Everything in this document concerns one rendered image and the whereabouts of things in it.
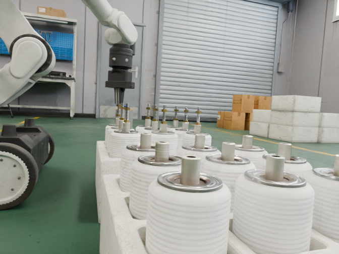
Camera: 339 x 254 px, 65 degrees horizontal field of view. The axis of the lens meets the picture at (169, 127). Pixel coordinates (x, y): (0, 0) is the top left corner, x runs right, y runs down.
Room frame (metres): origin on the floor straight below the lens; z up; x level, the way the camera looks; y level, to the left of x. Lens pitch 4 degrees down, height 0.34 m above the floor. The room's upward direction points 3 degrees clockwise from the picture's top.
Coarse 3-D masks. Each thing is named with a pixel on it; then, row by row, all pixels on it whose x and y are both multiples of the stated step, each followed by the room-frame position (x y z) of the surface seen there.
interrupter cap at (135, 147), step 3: (132, 144) 0.55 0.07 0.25; (135, 144) 0.55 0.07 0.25; (138, 144) 0.56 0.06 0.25; (126, 147) 0.52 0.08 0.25; (129, 147) 0.51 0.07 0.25; (132, 147) 0.52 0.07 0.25; (135, 147) 0.52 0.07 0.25; (138, 147) 0.54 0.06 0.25; (153, 147) 0.54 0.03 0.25; (132, 150) 0.50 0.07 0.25; (135, 150) 0.50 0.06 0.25; (138, 150) 0.49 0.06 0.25; (141, 150) 0.49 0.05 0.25; (144, 150) 0.49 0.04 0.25; (147, 150) 0.49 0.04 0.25; (150, 150) 0.49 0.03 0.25; (153, 150) 0.50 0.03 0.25
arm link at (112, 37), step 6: (108, 30) 1.05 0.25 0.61; (114, 30) 1.02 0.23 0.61; (108, 36) 1.04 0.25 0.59; (114, 36) 1.02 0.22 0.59; (120, 36) 1.00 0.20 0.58; (108, 42) 1.06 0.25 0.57; (114, 42) 1.02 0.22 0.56; (120, 42) 1.01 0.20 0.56; (126, 42) 1.02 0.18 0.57; (114, 48) 1.00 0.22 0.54; (120, 48) 1.00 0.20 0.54; (126, 48) 1.01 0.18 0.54; (132, 48) 1.07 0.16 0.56; (126, 54) 1.01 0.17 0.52; (132, 54) 1.04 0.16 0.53
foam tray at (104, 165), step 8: (96, 144) 1.08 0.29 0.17; (104, 144) 1.07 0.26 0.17; (96, 152) 1.05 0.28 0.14; (104, 152) 0.84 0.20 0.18; (96, 160) 1.02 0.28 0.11; (104, 160) 0.73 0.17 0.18; (112, 160) 0.73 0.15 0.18; (120, 160) 0.74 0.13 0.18; (96, 168) 0.99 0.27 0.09; (104, 168) 0.72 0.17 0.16; (112, 168) 0.73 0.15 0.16; (120, 168) 0.74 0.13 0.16; (96, 176) 0.97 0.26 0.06; (96, 184) 0.94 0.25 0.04; (96, 192) 0.92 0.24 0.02
